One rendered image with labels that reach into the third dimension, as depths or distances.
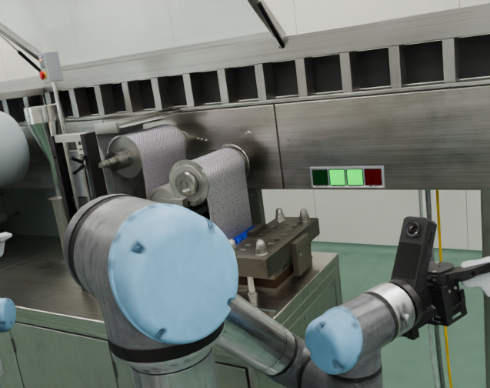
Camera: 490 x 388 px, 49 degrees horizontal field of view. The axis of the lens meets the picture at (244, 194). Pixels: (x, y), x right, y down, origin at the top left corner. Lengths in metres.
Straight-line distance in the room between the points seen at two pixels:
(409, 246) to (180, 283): 0.45
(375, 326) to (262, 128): 1.23
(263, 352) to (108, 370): 1.09
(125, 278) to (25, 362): 1.70
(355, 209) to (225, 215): 2.73
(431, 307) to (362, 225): 3.56
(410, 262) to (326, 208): 3.65
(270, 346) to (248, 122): 1.22
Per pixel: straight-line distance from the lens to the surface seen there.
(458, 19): 1.65
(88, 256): 0.53
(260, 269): 1.59
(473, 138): 1.67
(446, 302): 0.86
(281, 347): 0.80
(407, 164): 1.72
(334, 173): 1.79
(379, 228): 4.37
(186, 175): 1.64
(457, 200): 4.17
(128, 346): 0.52
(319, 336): 0.72
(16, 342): 2.14
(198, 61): 1.98
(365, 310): 0.74
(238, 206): 1.80
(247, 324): 0.75
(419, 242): 0.83
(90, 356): 1.86
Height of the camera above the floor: 1.58
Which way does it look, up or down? 13 degrees down
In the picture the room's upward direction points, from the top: 8 degrees counter-clockwise
